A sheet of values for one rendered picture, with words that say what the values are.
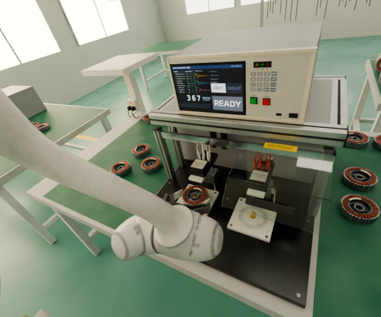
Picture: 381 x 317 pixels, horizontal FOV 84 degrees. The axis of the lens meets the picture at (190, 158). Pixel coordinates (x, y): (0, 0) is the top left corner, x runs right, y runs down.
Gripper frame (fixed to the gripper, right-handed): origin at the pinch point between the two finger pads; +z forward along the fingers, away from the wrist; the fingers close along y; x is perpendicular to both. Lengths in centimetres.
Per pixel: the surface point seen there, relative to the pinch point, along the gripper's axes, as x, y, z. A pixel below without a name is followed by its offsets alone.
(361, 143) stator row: 26, 60, 51
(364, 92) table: 66, 78, 183
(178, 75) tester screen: 46.5, -4.6, -11.0
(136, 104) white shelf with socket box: 38, -83, 53
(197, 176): 9.1, 0.4, 0.3
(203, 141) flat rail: 24.3, 2.8, -2.5
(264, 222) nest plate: -2.1, 28.7, 0.3
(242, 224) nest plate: -3.9, 21.6, -2.7
